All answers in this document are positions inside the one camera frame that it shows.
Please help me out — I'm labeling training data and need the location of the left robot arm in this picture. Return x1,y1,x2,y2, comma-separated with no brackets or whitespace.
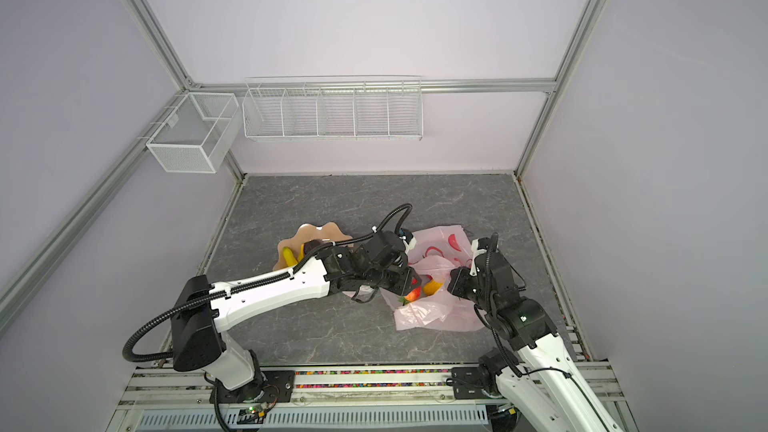
122,203,421,403

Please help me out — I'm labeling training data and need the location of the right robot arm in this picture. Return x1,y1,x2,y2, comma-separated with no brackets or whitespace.
447,233,622,431

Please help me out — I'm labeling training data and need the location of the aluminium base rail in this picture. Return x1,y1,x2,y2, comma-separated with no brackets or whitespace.
106,361,638,432

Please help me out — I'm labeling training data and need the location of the orange yellow fruit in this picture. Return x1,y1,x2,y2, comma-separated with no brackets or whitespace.
422,280,442,297

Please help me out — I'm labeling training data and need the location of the yellow banana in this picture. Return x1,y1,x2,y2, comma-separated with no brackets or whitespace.
282,245,305,267

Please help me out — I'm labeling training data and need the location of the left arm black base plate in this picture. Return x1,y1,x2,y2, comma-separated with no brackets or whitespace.
210,369,296,405

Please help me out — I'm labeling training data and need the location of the tan scalloped fruit bowl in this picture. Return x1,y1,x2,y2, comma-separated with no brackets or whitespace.
272,222,351,271

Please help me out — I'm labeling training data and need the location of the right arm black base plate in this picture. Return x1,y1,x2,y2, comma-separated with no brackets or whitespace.
446,365,534,401

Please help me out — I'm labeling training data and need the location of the pink fruit-print plastic bag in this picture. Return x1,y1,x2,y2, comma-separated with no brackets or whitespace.
382,225,483,333

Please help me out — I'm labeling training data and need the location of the small white mesh basket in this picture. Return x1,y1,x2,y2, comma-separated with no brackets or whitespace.
147,92,243,174

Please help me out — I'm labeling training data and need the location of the long white wire basket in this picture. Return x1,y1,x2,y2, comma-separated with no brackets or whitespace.
242,75,424,141

